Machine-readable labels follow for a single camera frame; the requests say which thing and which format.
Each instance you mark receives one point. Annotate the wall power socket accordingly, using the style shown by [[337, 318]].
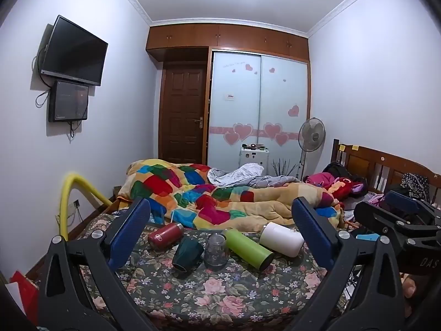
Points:
[[75, 204]]

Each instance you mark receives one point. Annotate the small black wall monitor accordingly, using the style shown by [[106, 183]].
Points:
[[69, 100]]

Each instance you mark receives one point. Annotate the dried twig bundle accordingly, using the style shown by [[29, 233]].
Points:
[[284, 169]]

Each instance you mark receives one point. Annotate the pink clothing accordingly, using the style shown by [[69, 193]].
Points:
[[320, 180]]

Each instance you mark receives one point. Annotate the red thermos bottle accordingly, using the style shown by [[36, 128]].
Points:
[[166, 236]]

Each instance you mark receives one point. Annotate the white thermos cup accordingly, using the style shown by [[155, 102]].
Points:
[[280, 239]]

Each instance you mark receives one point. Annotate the brown wooden door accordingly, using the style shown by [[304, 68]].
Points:
[[182, 113]]

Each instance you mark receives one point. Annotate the clear glass cup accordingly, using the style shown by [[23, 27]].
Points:
[[216, 253]]

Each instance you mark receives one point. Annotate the black patterned cloth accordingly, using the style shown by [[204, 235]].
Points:
[[413, 184]]

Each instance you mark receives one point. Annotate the floral bed sheet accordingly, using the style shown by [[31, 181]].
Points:
[[213, 296]]

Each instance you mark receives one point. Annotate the small white cabinet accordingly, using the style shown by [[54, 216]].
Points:
[[254, 158]]

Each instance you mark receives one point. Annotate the yellow foam tube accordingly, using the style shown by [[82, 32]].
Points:
[[67, 196]]

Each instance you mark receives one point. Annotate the wooden bed headboard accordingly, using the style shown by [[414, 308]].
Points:
[[375, 163]]

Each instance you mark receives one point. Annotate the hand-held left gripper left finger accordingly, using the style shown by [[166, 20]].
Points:
[[129, 234]]

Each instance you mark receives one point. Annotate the person's right hand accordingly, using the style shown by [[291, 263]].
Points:
[[410, 289]]

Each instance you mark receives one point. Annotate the grey patterned blanket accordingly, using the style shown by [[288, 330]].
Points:
[[241, 176]]

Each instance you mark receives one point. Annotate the black bag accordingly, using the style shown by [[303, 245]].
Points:
[[336, 169]]

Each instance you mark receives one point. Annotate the colourful patchwork blanket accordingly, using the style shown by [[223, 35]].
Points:
[[213, 203]]

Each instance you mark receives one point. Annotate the wooden wardrobe with glass doors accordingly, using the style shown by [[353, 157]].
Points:
[[237, 86]]

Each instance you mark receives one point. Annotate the red paper bag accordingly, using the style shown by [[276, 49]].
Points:
[[27, 293]]

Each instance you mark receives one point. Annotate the red plush toy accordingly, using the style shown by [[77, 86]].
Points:
[[344, 186]]

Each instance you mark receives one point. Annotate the green thermos bottle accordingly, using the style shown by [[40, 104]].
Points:
[[248, 248]]

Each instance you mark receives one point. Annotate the dark green cup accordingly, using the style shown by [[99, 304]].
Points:
[[187, 253]]

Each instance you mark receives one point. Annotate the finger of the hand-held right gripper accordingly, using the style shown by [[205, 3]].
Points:
[[373, 215], [401, 200]]

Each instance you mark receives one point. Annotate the black wall television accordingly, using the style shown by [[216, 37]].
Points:
[[74, 51]]

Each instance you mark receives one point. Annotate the standing electric fan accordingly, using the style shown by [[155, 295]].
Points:
[[311, 134]]

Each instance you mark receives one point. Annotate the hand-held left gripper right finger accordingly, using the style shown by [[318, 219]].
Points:
[[313, 234]]

